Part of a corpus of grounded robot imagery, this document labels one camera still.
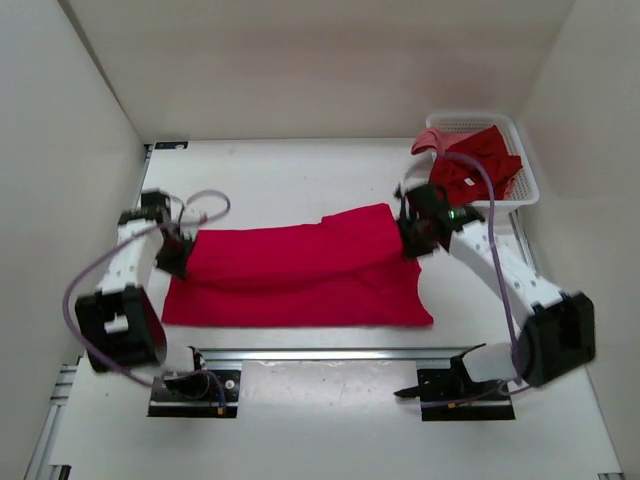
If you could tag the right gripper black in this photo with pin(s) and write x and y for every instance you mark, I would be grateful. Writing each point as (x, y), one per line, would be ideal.
(413, 234)

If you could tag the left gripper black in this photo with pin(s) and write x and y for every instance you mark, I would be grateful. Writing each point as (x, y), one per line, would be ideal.
(177, 267)

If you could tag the dark red t shirt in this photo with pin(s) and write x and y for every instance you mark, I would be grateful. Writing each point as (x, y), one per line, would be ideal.
(463, 182)

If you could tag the magenta t shirt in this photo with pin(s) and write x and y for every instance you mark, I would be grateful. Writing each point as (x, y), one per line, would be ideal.
(347, 270)

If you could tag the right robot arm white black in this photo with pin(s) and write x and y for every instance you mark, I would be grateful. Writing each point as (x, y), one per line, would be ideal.
(551, 332)

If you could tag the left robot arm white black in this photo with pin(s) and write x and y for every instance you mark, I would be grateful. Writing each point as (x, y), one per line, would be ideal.
(118, 317)

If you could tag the small dark label sticker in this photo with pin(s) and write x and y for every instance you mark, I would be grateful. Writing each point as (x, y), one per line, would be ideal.
(166, 145)

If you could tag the salmon pink t shirt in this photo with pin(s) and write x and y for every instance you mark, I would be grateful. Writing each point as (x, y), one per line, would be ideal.
(431, 139)

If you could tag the white plastic laundry basket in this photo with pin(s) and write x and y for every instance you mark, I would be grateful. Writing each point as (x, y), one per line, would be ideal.
(524, 190)

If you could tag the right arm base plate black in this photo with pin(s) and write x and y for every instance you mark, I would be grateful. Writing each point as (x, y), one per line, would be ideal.
(443, 398)

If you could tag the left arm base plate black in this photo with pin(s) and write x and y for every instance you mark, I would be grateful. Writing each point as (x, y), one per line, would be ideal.
(196, 397)

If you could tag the aluminium frame rail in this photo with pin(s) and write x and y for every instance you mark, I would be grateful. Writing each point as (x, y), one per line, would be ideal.
(319, 404)

